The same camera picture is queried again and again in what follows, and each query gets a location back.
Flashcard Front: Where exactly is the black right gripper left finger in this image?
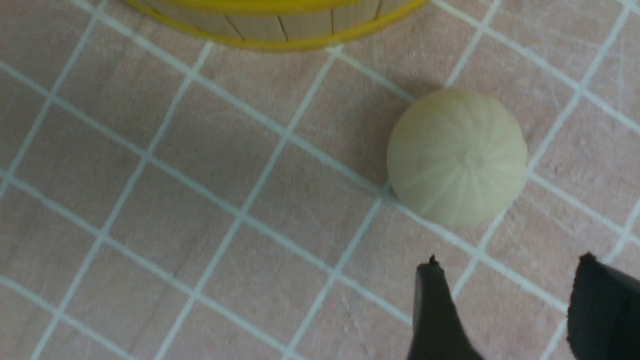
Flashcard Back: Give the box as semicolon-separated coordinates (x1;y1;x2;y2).
406;255;483;360

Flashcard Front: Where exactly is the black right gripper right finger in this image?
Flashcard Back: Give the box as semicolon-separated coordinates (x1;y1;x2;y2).
566;252;640;360

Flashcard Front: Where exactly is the white bun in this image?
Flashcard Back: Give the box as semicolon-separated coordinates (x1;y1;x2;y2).
386;88;528;227

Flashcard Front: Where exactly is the bamboo steamer tray yellow rim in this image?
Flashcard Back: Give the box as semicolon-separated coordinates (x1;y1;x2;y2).
127;0;425;52

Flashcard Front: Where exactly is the pink checkered tablecloth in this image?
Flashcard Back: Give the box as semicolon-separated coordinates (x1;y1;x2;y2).
1;0;639;360

